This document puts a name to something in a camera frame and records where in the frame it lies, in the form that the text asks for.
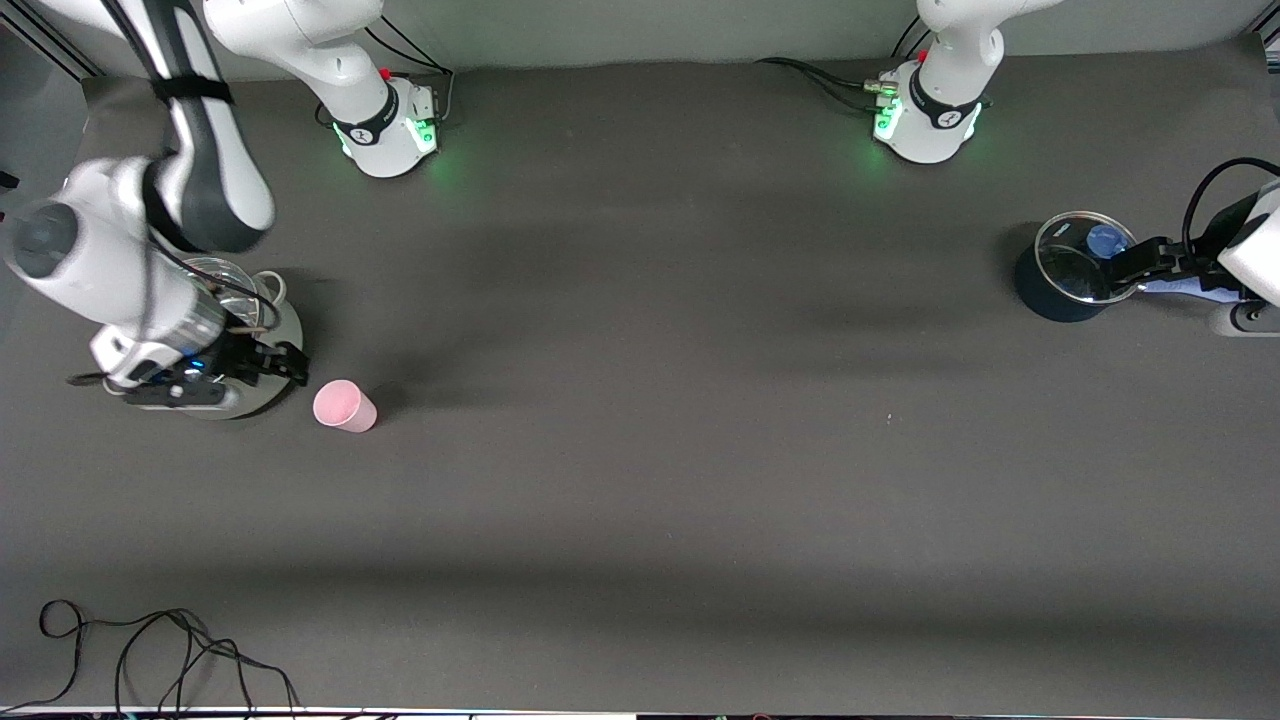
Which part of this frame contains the pink plastic cup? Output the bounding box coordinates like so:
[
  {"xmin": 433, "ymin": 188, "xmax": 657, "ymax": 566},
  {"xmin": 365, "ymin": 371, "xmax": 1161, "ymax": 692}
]
[{"xmin": 313, "ymin": 379, "xmax": 379, "ymax": 433}]

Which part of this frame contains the pale green cooking pot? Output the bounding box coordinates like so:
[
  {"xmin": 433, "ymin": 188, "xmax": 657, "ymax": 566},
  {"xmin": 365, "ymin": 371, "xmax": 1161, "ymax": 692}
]
[{"xmin": 100, "ymin": 258, "xmax": 304, "ymax": 421}]

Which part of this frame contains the glass saucepan lid blue knob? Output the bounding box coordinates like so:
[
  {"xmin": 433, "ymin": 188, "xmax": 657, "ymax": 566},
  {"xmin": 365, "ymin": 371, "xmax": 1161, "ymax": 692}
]
[{"xmin": 1034, "ymin": 211, "xmax": 1144, "ymax": 305}]

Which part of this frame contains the glass pot lid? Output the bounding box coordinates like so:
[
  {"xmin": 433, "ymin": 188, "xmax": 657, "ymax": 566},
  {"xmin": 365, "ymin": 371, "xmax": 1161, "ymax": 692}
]
[{"xmin": 185, "ymin": 258, "xmax": 266, "ymax": 331}]

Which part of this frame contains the dark blue saucepan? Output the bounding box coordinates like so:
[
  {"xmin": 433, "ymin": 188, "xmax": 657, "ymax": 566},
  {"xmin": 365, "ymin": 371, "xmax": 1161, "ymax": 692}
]
[{"xmin": 1014, "ymin": 210, "xmax": 1241, "ymax": 323}]

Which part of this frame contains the dark grey table mat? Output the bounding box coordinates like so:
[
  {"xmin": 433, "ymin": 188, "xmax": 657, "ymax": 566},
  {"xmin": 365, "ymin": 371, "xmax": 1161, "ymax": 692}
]
[{"xmin": 0, "ymin": 38, "xmax": 1280, "ymax": 713}]

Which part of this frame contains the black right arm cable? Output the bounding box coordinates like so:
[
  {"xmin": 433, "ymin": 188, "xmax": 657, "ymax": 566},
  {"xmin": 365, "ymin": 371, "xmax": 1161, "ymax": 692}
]
[{"xmin": 150, "ymin": 240, "xmax": 286, "ymax": 336}]

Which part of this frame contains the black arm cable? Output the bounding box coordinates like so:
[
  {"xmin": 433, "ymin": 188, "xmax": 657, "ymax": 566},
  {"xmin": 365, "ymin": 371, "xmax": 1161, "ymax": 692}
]
[
  {"xmin": 1183, "ymin": 157, "xmax": 1280, "ymax": 251},
  {"xmin": 150, "ymin": 240, "xmax": 286, "ymax": 336}
]

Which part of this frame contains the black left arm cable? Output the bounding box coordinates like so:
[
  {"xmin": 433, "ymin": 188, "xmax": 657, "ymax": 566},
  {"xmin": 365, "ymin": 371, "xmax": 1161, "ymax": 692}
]
[{"xmin": 1183, "ymin": 157, "xmax": 1280, "ymax": 251}]

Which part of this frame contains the thin black tangled cable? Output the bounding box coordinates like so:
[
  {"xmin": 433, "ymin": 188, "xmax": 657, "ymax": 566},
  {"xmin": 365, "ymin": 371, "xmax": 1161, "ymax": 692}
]
[{"xmin": 0, "ymin": 600, "xmax": 301, "ymax": 713}]

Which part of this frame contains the black aluminium frame bar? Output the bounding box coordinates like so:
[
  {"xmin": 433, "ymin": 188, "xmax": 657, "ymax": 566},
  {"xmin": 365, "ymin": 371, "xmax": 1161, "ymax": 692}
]
[{"xmin": 0, "ymin": 15, "xmax": 86, "ymax": 81}]

